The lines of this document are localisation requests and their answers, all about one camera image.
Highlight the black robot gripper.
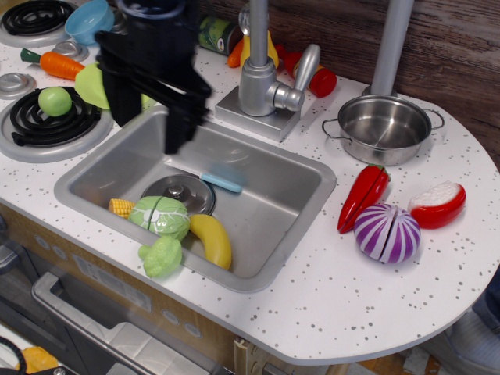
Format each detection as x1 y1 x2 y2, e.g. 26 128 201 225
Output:
95 1 212 155

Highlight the green toy broccoli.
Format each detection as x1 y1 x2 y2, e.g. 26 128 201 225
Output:
138 236 182 278

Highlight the steel pot lid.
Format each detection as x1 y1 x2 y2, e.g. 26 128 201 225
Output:
141 173 216 215

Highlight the light green toy plate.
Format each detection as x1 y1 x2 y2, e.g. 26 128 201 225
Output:
74 62 152 111

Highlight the small orange toy vegetable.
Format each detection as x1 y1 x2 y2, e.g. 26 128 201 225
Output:
227 39 244 68

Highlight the light blue toy stick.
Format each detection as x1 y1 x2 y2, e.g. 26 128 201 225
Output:
200 173 242 194

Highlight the yellow toy corn cob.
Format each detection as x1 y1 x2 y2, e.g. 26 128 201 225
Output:
108 198 136 220

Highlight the green toy apple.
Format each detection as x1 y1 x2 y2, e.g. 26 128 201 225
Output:
37 87 73 117

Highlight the green labelled toy can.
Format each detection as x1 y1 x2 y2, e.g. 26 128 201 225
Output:
198 15 242 56

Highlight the green toy cabbage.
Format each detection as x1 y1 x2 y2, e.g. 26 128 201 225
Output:
128 196 191 241

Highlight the silver stove knob upper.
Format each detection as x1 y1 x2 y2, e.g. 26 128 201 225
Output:
52 41 89 63

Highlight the silver stove knob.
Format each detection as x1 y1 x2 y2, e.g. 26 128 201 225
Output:
0 73 38 100
52 41 89 63

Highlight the silver toy faucet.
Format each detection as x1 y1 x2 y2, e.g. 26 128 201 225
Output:
215 1 320 141

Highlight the orange toy carrot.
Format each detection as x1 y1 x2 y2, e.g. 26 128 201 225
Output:
20 48 85 80

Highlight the yellow toy pear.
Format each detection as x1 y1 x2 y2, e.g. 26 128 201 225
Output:
240 32 280 68

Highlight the light blue toy bowl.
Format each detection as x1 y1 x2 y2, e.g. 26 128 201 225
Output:
65 0 115 45

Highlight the front left stove burner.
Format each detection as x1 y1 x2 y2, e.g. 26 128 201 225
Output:
1 87 113 163

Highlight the stove burner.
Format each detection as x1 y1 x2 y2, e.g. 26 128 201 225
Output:
1 1 78 48
1 87 113 163

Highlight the silver stove knob left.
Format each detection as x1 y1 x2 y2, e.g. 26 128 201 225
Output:
0 73 38 100

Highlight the yellow toy banana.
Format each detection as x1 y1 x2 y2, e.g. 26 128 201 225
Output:
190 214 232 270

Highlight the grey toy sink basin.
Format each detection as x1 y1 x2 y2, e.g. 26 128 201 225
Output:
55 106 337 292

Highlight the back left stove burner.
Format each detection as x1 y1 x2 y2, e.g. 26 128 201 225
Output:
1 1 78 48

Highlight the red toy ketchup bottle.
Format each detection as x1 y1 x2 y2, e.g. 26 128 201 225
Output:
275 45 338 98

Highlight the red toy chili pepper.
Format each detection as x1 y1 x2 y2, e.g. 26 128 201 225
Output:
337 164 391 234

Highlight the purple striped toy onion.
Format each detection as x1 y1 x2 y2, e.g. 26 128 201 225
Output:
354 204 421 264

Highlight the grey support pole right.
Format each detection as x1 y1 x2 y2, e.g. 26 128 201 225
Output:
362 0 414 96

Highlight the yellow object bottom left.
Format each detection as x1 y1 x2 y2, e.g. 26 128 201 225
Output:
21 347 59 374

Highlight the red white toy wedge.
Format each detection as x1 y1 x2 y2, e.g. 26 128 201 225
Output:
408 181 466 230

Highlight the steel pot with handles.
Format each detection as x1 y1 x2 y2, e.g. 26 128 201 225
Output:
321 95 445 166

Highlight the grey oven door handle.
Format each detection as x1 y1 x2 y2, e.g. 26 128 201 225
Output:
31 272 227 374

